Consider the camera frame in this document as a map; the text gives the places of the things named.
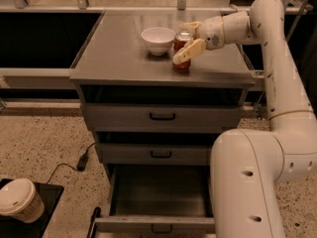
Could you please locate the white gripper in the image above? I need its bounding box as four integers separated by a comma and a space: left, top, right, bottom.
172, 16, 225, 64

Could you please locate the red coke can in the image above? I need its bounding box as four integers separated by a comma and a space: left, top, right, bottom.
171, 30, 194, 73

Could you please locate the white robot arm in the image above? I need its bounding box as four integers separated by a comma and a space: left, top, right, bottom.
173, 0, 317, 238

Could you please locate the grey metal drawer cabinet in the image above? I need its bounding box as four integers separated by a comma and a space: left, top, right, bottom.
68, 10, 257, 235

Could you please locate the grey top drawer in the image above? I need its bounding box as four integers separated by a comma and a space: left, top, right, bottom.
81, 104, 241, 133

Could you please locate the grey middle drawer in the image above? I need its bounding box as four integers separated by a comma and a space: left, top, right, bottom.
96, 144, 211, 166

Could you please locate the grey open bottom drawer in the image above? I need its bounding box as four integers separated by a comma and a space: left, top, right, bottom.
95, 165, 215, 234

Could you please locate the white ceramic bowl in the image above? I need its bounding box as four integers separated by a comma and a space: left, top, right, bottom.
141, 27, 175, 56

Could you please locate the white lidded paper coffee cup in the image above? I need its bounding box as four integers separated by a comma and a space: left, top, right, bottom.
0, 178, 45, 223

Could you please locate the black power adapter with cable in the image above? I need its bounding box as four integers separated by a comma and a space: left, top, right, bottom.
47, 143, 94, 183

